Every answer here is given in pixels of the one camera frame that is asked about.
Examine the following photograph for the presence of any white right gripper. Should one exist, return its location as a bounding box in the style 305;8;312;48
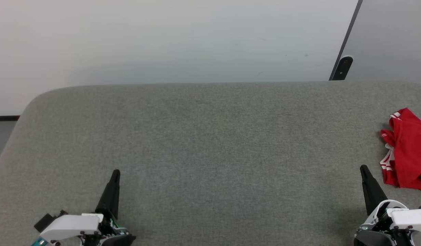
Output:
353;165;413;246

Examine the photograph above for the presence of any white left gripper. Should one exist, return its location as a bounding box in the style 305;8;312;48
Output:
81;169;137;246

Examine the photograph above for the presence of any red and white basketball jersey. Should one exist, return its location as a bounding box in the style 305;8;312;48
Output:
380;108;421;193

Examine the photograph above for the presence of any grey fabric sofa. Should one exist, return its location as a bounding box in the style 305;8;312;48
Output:
0;81;421;246

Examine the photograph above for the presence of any black oval door stopper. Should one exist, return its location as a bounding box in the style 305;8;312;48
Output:
333;56;354;81

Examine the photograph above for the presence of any black door frame strip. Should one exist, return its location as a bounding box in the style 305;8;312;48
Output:
328;0;364;81

